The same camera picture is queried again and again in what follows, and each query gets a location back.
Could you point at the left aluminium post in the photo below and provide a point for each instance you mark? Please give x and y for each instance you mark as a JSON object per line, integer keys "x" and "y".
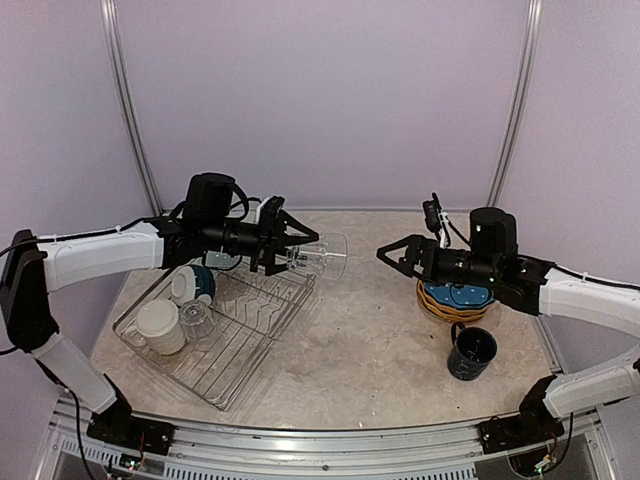
{"x": 117, "y": 60}

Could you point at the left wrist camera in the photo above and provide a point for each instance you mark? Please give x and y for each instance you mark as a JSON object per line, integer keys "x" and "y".
{"x": 268, "y": 208}

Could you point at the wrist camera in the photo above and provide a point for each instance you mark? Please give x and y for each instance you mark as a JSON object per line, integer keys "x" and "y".
{"x": 436, "y": 220}
{"x": 268, "y": 208}

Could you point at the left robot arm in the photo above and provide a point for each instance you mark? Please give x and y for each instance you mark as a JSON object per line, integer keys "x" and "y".
{"x": 39, "y": 265}

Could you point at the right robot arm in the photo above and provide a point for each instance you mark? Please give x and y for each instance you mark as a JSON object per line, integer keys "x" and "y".
{"x": 537, "y": 287}

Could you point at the light striped bowl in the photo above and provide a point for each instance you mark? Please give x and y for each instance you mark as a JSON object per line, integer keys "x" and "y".
{"x": 220, "y": 260}

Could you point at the wire dish rack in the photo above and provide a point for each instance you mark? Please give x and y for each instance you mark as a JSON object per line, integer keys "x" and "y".
{"x": 250, "y": 313}

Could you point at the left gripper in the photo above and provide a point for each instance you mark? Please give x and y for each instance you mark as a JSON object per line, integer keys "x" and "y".
{"x": 269, "y": 246}

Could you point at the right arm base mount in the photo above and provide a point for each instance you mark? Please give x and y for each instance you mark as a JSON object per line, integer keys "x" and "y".
{"x": 499, "y": 434}

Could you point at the blue dotted plate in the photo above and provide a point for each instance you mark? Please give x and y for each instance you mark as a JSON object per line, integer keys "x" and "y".
{"x": 465, "y": 297}

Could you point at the dark teal striped bowl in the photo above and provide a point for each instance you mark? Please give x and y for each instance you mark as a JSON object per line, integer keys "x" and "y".
{"x": 191, "y": 282}

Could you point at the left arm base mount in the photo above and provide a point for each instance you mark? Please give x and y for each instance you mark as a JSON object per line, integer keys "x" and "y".
{"x": 135, "y": 433}

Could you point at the dark blue mug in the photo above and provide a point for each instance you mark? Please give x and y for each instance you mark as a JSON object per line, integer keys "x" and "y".
{"x": 473, "y": 349}

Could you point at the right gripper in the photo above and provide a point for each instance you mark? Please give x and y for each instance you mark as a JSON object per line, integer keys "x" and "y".
{"x": 416, "y": 243}

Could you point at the aluminium front rail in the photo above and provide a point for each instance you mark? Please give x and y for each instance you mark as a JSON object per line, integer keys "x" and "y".
{"x": 200, "y": 450}

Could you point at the aluminium post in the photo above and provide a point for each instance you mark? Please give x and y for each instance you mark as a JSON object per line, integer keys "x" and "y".
{"x": 518, "y": 102}
{"x": 117, "y": 60}

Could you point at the yellow dotted plate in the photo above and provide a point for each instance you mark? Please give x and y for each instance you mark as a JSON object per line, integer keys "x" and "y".
{"x": 420, "y": 293}
{"x": 444, "y": 308}

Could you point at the clear glass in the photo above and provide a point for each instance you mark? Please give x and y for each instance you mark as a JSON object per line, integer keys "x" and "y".
{"x": 196, "y": 319}
{"x": 325, "y": 258}

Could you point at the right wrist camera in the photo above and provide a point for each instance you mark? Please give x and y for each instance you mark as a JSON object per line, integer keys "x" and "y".
{"x": 436, "y": 220}

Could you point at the white cup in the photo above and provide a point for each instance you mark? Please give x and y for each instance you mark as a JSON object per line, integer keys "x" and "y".
{"x": 157, "y": 326}

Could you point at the right aluminium post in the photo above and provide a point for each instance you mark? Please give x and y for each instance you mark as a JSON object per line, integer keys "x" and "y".
{"x": 518, "y": 102}

